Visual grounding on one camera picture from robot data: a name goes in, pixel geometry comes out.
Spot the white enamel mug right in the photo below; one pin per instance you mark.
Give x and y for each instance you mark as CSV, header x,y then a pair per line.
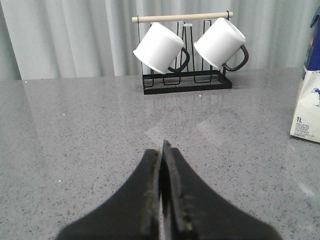
x,y
220,43

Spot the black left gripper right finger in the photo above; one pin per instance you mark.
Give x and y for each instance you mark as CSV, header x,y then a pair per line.
x,y
194,211

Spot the white enamel mug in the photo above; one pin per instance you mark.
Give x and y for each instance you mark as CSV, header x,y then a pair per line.
x,y
220,43
159,48

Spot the blue white milk carton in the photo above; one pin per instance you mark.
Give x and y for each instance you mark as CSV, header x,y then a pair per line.
x,y
306,117

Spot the black wire mug rack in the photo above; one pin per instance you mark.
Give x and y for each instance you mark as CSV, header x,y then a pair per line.
x,y
189,79

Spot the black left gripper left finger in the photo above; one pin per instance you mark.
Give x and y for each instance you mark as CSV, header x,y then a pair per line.
x,y
131,213

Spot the white enamel mug left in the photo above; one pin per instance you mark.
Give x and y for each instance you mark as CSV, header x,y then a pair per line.
x,y
159,48

